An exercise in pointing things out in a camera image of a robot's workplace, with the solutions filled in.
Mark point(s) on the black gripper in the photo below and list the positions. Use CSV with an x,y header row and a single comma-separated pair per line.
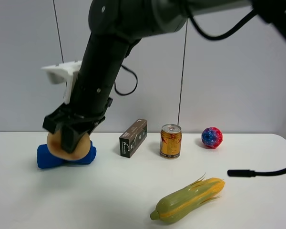
x,y
74,125

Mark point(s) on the blue rolled towel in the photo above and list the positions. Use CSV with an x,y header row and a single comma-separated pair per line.
x,y
46,160

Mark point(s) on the dark rectangular carton box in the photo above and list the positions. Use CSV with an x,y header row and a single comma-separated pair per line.
x,y
132,138

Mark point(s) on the yellow corn cob with husk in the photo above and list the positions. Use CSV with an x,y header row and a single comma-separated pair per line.
x,y
175,206

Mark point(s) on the gold drink can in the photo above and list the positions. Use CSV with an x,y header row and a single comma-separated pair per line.
x,y
170,144

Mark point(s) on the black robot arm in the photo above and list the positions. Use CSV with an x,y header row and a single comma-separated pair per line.
x,y
116,27

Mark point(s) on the red blue dotted ball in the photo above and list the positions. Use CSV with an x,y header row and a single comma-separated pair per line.
x,y
212,137

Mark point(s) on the tan potato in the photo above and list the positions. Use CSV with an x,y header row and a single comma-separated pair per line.
x,y
81,150

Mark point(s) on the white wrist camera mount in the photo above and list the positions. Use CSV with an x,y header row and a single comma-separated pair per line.
x,y
64,73

